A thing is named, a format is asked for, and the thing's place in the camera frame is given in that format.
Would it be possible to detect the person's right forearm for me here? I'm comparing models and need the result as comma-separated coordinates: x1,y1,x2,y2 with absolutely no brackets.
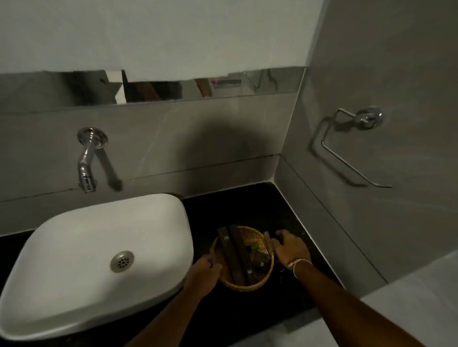
291,260,427,347

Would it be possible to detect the person's left forearm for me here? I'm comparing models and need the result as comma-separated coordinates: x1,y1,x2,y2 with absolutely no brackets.
125,286,208,347

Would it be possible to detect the pale thread wrist bracelet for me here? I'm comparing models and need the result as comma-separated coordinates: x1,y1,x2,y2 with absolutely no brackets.
287,258,313,280

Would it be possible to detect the white ceramic sink basin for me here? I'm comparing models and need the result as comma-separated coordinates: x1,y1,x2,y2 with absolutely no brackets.
0,193,194,341

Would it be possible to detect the person's left hand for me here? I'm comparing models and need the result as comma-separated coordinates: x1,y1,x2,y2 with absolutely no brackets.
182,249,223,300

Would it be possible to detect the wall mirror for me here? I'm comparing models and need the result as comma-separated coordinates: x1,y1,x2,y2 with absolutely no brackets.
0,67,307,116

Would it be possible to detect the round metal sink drain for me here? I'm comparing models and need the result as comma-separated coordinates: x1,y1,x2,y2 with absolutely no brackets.
110,250,135,274

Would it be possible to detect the chrome wall faucet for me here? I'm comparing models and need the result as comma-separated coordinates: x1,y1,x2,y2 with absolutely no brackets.
76,127,109,194

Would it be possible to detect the chrome towel ring holder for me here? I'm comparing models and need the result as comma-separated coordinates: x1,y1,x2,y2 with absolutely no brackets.
321,106,393,189

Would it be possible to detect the person's right hand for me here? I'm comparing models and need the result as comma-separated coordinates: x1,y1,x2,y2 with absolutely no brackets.
264,229,312,270

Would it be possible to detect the white paper mirror cover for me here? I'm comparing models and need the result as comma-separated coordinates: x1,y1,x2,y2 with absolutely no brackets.
0,0,324,82

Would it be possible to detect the round woven wicker basket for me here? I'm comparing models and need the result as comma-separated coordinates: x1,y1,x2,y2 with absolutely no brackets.
211,225,275,292

